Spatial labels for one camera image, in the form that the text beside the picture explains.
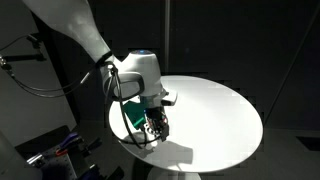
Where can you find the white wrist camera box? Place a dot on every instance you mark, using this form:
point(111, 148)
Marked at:
point(170, 97)

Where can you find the teal camera mount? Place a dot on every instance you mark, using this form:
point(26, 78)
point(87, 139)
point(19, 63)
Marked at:
point(135, 115)

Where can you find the black camera stand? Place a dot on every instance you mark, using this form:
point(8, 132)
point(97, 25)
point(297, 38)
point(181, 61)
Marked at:
point(30, 50)

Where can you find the white round table base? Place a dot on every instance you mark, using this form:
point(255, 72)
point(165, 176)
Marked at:
point(173, 175)

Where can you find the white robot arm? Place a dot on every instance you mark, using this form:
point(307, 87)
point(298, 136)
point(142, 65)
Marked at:
point(140, 73)

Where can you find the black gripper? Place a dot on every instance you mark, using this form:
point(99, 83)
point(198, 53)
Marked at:
point(156, 116)

